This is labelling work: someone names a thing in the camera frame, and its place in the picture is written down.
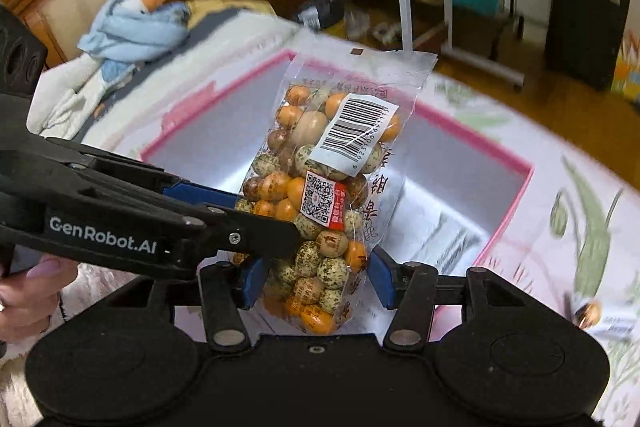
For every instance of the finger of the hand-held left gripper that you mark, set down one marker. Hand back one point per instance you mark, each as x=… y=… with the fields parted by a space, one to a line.
x=200 y=194
x=260 y=234

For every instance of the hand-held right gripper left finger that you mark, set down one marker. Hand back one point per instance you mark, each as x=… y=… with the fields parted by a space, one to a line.
x=250 y=282

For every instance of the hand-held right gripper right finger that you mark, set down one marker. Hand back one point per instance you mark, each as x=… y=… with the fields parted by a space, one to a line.
x=382 y=279

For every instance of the clear bag of coated peanuts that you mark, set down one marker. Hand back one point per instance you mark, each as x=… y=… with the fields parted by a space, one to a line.
x=325 y=187

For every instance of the pink cardboard box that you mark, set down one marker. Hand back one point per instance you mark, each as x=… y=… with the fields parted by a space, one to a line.
x=450 y=187

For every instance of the person's left hand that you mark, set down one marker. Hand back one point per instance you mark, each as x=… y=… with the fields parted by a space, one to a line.
x=30 y=294

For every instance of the blue goose plush toy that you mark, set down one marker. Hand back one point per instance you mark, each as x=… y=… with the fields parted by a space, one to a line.
x=130 y=29

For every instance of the floral bed sheet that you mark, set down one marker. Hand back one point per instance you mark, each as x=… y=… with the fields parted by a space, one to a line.
x=560 y=187

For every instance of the white snack bar packet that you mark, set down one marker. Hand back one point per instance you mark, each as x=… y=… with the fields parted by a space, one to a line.
x=607 y=319

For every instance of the wooden overbed table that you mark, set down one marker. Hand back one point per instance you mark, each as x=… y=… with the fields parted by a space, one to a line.
x=452 y=22

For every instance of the black suitcase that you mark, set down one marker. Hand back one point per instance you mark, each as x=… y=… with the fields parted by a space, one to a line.
x=585 y=27

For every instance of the colourful gift bag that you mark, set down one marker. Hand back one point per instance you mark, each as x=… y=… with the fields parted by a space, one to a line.
x=629 y=67

